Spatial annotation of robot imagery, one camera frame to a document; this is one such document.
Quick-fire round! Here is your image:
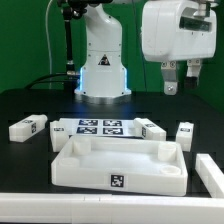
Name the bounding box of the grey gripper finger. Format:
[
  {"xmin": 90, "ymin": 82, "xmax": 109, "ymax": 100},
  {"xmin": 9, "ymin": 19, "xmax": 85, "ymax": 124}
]
[
  {"xmin": 184, "ymin": 59, "xmax": 202, "ymax": 89},
  {"xmin": 161, "ymin": 61, "xmax": 178, "ymax": 95}
]

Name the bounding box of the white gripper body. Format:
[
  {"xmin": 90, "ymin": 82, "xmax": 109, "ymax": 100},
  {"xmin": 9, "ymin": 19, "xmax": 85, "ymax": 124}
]
[{"xmin": 141, "ymin": 0, "xmax": 217, "ymax": 62}]

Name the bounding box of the white desk top tray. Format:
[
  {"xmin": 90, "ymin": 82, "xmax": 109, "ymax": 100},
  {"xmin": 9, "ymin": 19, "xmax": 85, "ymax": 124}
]
[{"xmin": 51, "ymin": 136, "xmax": 188, "ymax": 196}]

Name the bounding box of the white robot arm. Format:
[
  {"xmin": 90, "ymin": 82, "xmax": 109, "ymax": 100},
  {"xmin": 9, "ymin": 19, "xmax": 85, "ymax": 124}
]
[{"xmin": 74, "ymin": 0, "xmax": 217, "ymax": 104}]

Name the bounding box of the white sheet with markers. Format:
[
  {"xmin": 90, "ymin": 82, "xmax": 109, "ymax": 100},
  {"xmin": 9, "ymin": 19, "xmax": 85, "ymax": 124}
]
[{"xmin": 60, "ymin": 118, "xmax": 141, "ymax": 137}]

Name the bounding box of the white right fence bar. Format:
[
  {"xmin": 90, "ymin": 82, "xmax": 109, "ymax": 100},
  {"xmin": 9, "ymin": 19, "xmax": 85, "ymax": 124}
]
[{"xmin": 195, "ymin": 154, "xmax": 224, "ymax": 199}]

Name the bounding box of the white fence bar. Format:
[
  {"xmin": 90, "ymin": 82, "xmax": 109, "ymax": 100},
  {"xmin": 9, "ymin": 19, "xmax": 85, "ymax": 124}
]
[
  {"xmin": 195, "ymin": 154, "xmax": 224, "ymax": 199},
  {"xmin": 0, "ymin": 193, "xmax": 224, "ymax": 224}
]

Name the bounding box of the white front fence bar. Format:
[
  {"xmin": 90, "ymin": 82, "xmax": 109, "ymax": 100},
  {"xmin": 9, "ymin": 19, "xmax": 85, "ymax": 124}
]
[{"xmin": 0, "ymin": 193, "xmax": 224, "ymax": 224}]

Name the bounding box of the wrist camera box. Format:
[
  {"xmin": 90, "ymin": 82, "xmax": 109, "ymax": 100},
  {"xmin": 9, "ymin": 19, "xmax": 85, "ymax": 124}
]
[{"xmin": 179, "ymin": 0, "xmax": 212, "ymax": 32}]

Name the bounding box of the black camera stand pole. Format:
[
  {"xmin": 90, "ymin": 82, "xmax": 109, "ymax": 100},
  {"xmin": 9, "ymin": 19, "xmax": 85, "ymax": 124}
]
[{"xmin": 57, "ymin": 0, "xmax": 87, "ymax": 76}]

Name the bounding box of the white cable behind pole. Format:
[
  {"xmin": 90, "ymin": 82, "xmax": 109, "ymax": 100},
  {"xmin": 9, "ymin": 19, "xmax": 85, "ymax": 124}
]
[{"xmin": 45, "ymin": 0, "xmax": 54, "ymax": 90}]

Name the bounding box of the black cable on table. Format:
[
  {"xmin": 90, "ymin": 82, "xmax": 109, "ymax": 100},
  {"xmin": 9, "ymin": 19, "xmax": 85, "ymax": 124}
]
[{"xmin": 23, "ymin": 73, "xmax": 81, "ymax": 90}]

